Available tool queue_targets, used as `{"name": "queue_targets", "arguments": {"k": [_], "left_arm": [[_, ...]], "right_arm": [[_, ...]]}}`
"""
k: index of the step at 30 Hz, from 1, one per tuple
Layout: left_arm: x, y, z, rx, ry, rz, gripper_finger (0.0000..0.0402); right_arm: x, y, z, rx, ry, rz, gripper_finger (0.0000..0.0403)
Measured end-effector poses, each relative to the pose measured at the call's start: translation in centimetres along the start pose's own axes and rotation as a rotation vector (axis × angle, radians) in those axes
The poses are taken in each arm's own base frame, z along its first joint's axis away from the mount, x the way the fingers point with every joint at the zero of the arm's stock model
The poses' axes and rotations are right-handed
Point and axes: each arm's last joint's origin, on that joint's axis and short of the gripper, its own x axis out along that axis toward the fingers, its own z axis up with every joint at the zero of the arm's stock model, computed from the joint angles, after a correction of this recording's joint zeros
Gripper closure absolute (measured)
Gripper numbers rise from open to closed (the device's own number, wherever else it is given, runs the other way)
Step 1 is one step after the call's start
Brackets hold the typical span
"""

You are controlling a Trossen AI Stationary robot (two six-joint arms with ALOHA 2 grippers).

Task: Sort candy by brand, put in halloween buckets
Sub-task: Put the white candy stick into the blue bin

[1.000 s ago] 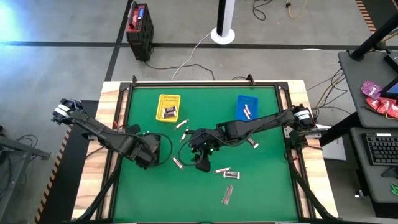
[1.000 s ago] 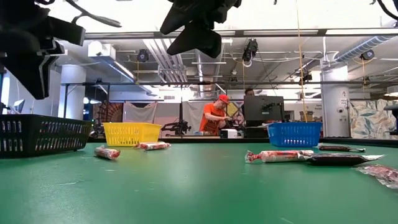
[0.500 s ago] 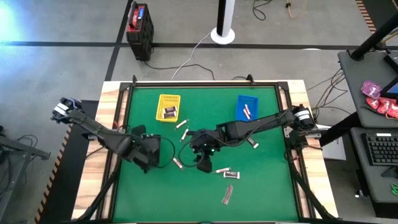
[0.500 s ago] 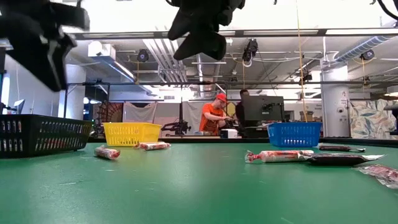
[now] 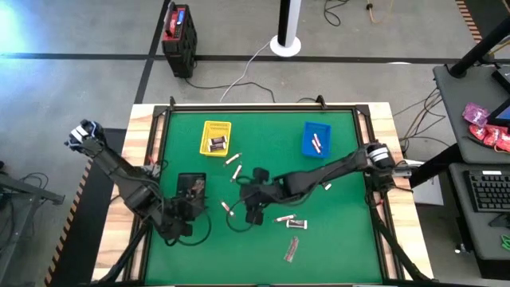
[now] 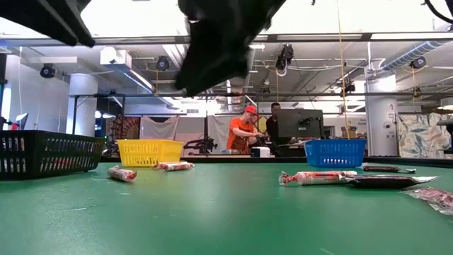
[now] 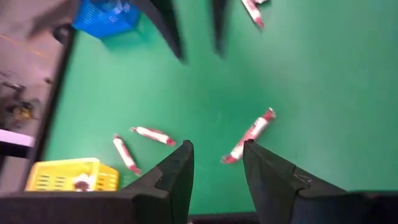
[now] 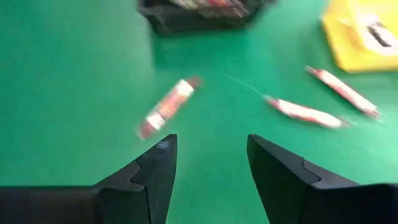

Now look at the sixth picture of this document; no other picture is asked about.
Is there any red patterned wall tapestry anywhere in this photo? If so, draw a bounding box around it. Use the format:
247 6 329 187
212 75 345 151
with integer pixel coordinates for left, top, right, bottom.
105 115 142 141

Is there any white hanging cloth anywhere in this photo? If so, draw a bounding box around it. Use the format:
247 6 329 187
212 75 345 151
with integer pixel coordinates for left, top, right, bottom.
140 115 180 141

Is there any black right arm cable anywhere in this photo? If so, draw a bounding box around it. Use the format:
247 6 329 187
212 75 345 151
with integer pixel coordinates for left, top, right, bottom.
423 0 453 25

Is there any small tilted screen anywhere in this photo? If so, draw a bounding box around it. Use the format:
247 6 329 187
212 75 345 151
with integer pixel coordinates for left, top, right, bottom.
14 112 30 130

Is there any black ceiling cable reel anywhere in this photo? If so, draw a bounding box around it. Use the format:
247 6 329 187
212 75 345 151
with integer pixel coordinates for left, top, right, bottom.
275 44 294 77

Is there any red licorice candy pack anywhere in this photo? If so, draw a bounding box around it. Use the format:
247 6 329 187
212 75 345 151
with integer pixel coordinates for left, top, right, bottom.
403 186 453 216

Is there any black plastic basket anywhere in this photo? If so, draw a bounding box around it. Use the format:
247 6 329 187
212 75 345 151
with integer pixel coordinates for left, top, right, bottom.
0 130 106 181

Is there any yellow plastic basket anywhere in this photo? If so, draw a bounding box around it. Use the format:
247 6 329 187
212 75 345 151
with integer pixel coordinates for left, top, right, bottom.
116 139 185 168

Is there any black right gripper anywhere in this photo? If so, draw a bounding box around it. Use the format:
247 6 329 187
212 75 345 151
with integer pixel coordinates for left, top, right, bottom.
175 0 287 97

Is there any black background metal frame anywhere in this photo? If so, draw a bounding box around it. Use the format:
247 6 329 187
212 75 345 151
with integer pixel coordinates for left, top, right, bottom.
69 91 453 159

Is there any green table mat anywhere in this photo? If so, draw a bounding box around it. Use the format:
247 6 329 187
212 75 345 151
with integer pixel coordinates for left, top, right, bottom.
0 161 453 255

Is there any black round ceiling device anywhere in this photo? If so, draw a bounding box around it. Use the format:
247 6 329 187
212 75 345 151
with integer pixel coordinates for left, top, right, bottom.
155 55 171 72
409 55 428 70
39 63 57 79

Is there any grey overhead light bar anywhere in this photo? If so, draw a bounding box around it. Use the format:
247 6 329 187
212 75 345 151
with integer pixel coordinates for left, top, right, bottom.
0 31 453 47

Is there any small white device box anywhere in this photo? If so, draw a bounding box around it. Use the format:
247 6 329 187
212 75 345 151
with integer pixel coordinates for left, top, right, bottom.
250 146 272 159

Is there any dark brown candy bar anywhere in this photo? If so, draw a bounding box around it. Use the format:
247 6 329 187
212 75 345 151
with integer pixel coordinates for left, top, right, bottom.
345 174 439 190
362 164 418 174

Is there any black computer monitor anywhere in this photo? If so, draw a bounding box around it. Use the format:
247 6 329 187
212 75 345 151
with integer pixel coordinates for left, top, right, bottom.
277 108 325 140

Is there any white round column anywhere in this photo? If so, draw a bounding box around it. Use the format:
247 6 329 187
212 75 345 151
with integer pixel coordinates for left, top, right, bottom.
365 74 399 158

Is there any yellow hanging cord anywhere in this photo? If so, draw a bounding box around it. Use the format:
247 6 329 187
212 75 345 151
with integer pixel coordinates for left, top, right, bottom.
336 0 351 140

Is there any white ceiling air unit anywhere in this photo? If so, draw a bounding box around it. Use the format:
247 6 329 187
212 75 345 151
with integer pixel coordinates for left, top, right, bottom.
99 47 132 67

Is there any person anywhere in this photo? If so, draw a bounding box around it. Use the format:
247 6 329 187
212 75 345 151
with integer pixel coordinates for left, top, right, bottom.
226 104 265 155
265 102 282 142

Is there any blue plastic basket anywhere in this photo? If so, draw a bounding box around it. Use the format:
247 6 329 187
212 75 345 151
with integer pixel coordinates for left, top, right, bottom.
303 138 368 169

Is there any white red candy roll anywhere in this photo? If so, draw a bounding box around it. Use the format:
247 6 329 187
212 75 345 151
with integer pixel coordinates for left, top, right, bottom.
163 161 195 172
108 165 138 183
278 170 358 187
152 161 178 171

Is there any silver ventilation duct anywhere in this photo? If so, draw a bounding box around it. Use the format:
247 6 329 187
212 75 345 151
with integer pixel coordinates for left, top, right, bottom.
226 79 251 109

